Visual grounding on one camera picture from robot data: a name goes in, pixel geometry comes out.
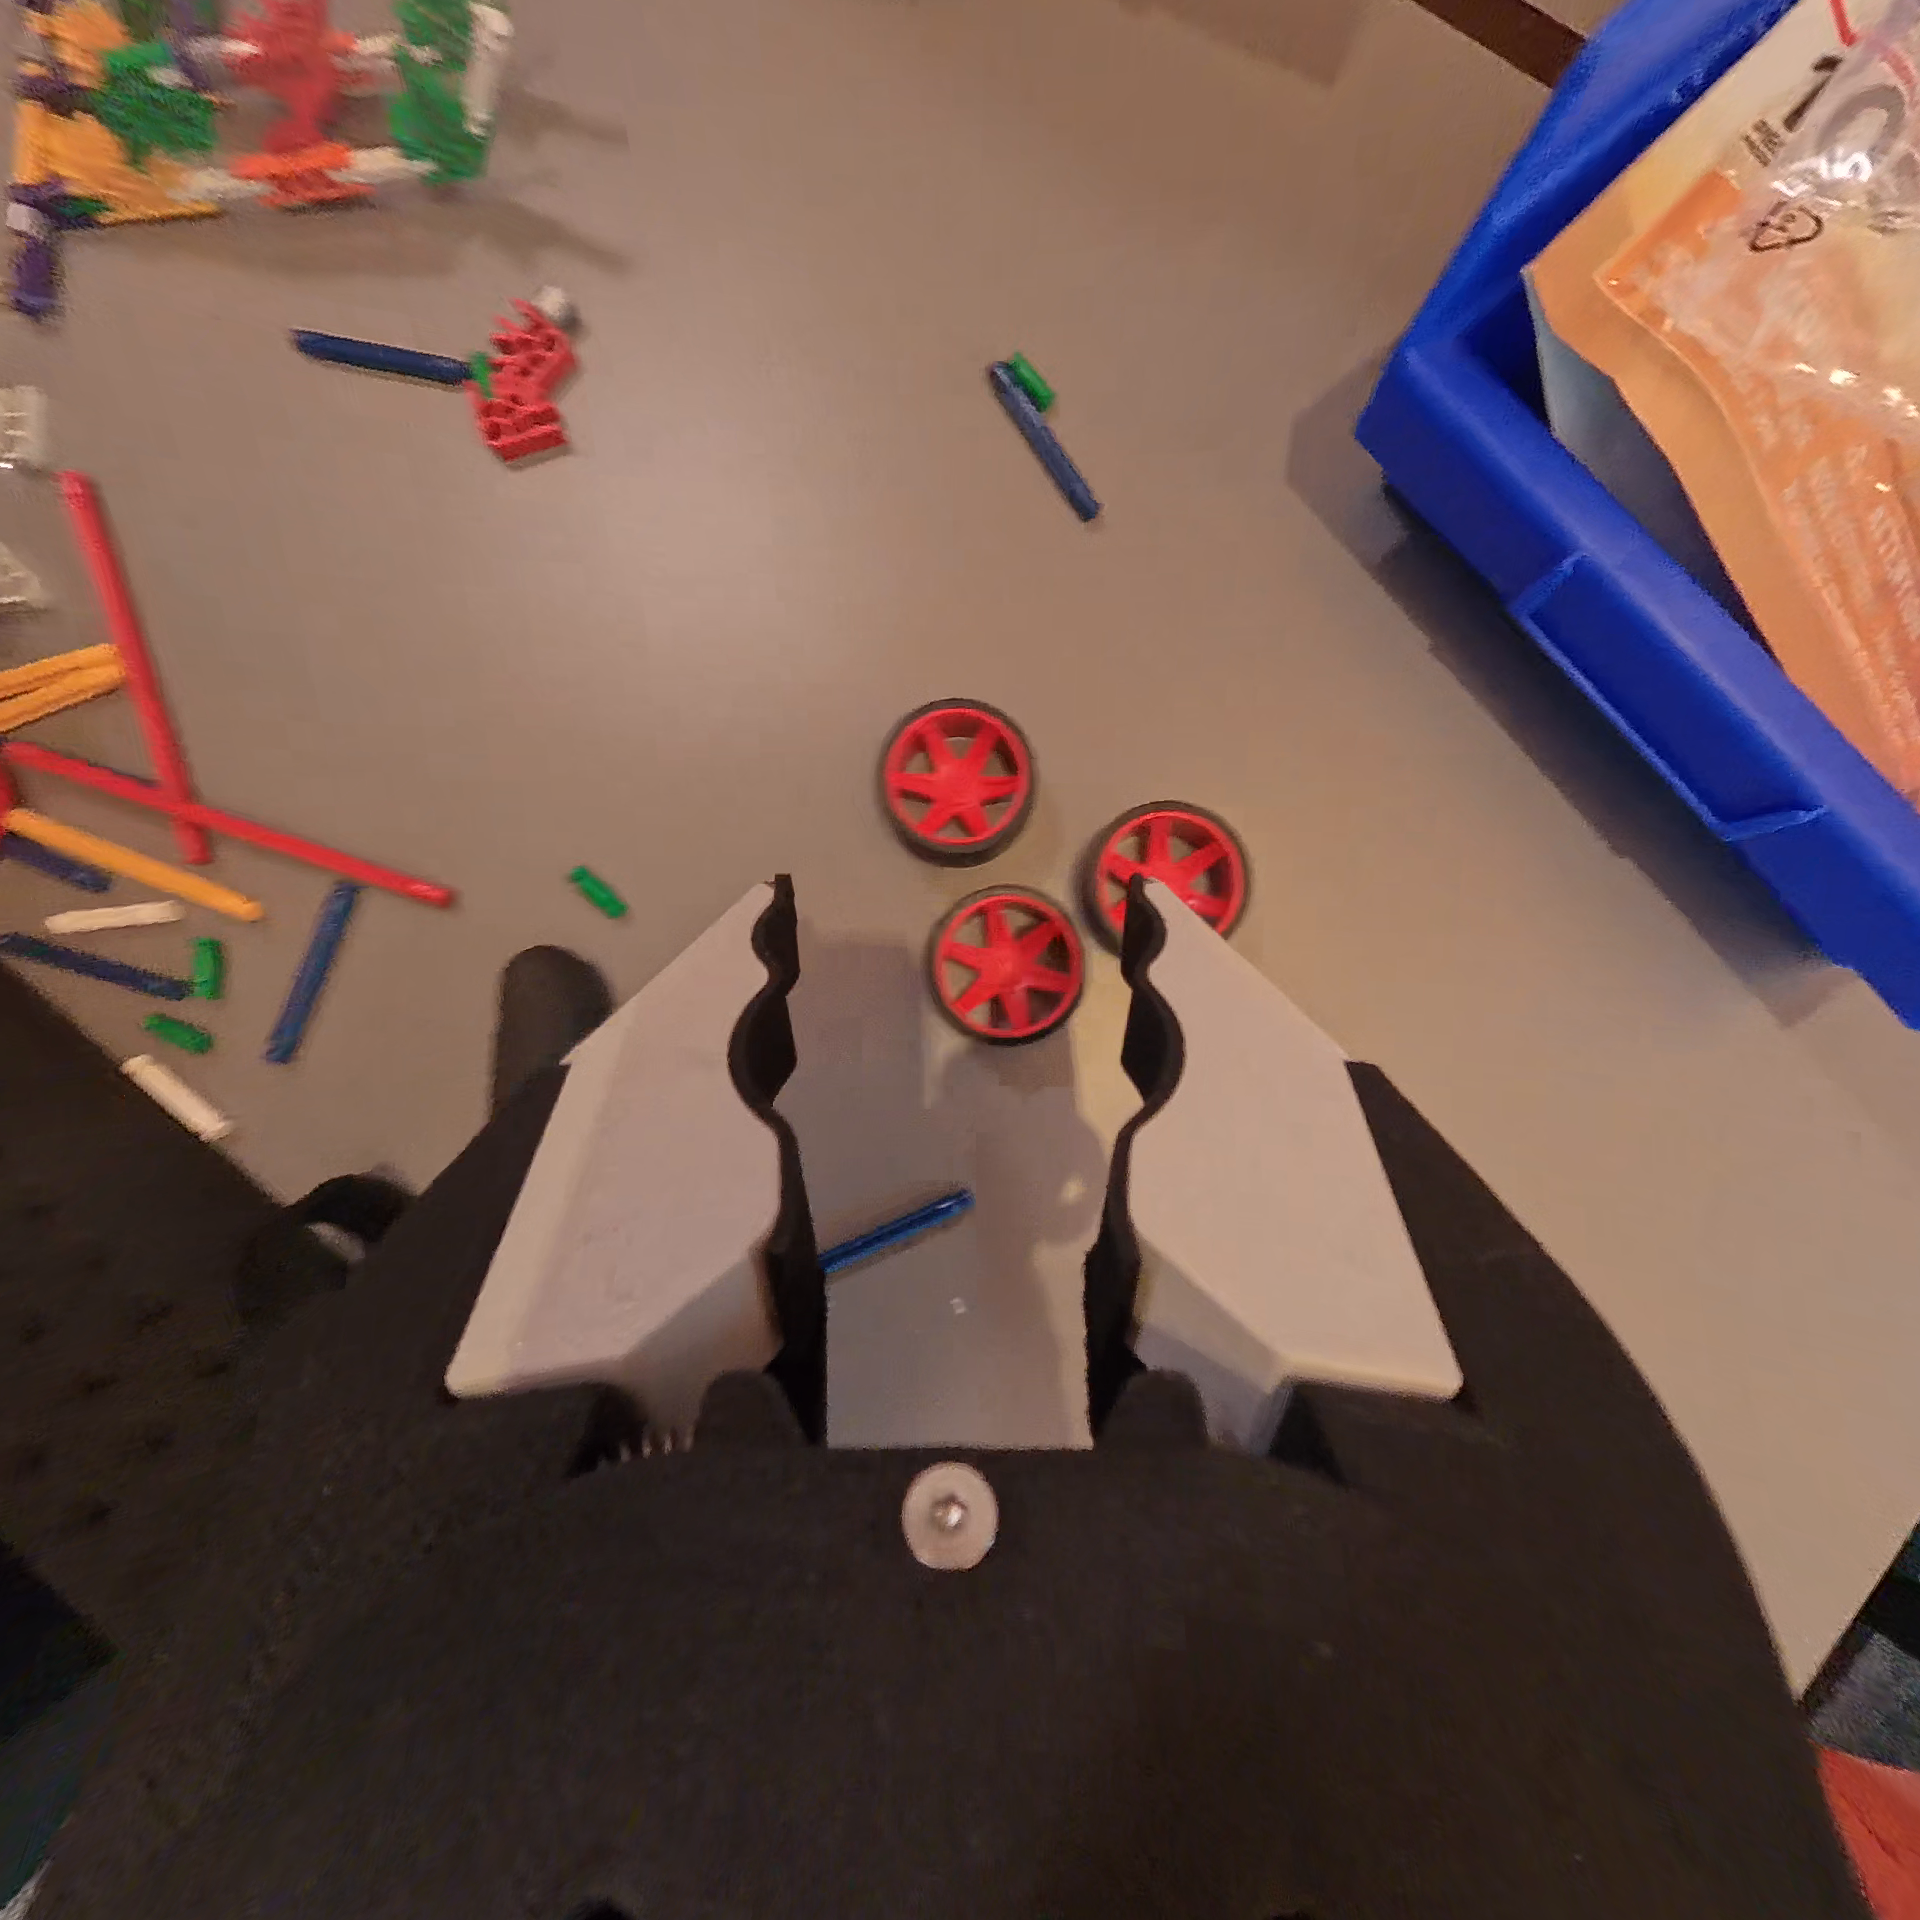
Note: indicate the multicoloured toy frame assembly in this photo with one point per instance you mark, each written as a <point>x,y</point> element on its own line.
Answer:
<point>90,148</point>

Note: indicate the yellow plastic rod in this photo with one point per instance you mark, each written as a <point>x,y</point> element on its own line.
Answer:
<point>136,867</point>
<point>59,667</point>
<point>59,702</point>

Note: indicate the red wheel with black tyre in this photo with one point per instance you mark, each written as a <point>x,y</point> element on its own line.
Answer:
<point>961,854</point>

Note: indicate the light grey connector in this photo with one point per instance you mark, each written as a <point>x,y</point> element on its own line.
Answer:
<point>14,578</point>
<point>19,428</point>

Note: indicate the clear plastic bag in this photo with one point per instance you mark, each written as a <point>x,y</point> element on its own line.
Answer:
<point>1846,148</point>

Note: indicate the blue plastic bin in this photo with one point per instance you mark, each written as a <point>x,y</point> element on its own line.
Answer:
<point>1651,598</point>

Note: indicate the long red rod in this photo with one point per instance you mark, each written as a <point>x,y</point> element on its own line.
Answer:
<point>136,667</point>
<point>224,825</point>

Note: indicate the blue plastic rod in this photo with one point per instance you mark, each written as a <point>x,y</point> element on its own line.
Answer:
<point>312,972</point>
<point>90,968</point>
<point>383,357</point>
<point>53,862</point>
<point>896,1230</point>

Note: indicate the thick blue rod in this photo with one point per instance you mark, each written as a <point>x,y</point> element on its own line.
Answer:
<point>1046,442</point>

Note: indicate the red orange packaging bag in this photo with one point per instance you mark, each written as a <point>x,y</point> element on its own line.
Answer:
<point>1829,569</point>

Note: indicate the short white rod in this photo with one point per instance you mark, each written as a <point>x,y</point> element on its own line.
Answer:
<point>112,914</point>
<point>176,1094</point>

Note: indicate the grey cylindrical spacer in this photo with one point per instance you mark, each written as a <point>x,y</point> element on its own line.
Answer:
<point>557,305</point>

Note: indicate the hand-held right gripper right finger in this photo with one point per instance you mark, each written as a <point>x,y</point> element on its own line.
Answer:
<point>1290,1200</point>

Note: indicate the black perforated foam strip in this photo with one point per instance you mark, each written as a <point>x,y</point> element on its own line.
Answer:
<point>120,1349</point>

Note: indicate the black foam cylinder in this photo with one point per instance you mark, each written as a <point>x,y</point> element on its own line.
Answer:
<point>547,1004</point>

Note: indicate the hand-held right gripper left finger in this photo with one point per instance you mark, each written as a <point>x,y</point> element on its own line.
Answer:
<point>630,1200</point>

